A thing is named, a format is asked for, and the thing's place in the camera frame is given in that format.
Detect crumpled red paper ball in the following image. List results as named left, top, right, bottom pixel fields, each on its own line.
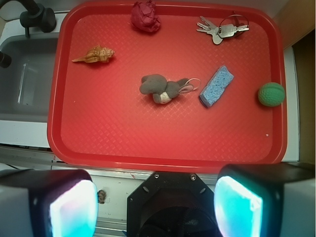
left=131, top=0, right=161, bottom=33

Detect black toy faucet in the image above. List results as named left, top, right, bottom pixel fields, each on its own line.
left=0, top=0, right=57, bottom=38

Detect silver keys on ring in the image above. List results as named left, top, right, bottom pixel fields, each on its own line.
left=197, top=12, right=249, bottom=45

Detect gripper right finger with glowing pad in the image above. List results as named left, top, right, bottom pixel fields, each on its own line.
left=214, top=163, right=316, bottom=237

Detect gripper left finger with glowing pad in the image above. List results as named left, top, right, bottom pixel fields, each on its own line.
left=0, top=169, right=98, bottom=237

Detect grey toy sink basin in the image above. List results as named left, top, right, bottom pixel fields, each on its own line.
left=0, top=33, right=59, bottom=122

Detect grey plush bunny toy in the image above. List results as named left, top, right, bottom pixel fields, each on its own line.
left=139, top=74, right=201, bottom=104

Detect red plastic tray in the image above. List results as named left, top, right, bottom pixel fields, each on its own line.
left=47, top=0, right=287, bottom=173

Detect brown spiral seashell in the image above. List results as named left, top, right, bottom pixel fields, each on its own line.
left=72, top=45, right=115, bottom=63

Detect green dimpled ball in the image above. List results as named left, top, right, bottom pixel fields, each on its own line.
left=258, top=82, right=285, bottom=107

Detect blue sponge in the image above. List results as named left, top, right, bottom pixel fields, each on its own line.
left=199, top=65, right=234, bottom=108

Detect small brown debris piece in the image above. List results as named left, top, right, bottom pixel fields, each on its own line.
left=97, top=190, right=107, bottom=204

